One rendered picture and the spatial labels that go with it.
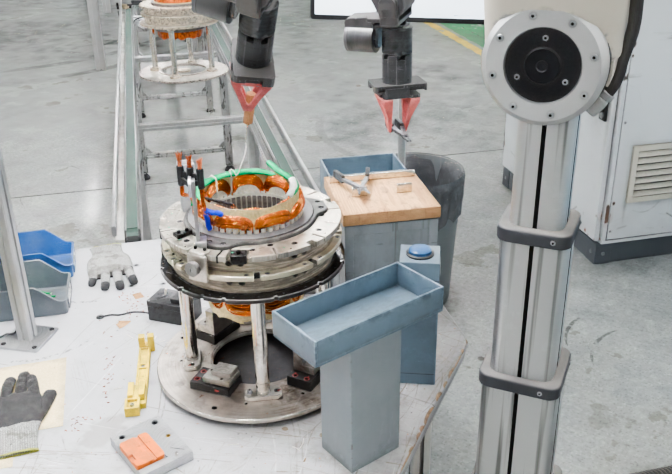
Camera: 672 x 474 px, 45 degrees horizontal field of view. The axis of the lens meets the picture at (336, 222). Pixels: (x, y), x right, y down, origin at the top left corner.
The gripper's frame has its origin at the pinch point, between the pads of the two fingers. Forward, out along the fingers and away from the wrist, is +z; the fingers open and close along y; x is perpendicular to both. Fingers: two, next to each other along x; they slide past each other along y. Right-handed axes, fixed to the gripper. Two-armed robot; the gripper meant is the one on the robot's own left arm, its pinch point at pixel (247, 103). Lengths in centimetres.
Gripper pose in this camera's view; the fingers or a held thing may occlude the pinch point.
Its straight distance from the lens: 137.0
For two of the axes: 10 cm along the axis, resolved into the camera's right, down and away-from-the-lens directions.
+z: -1.7, 6.9, 7.1
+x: 9.8, 0.3, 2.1
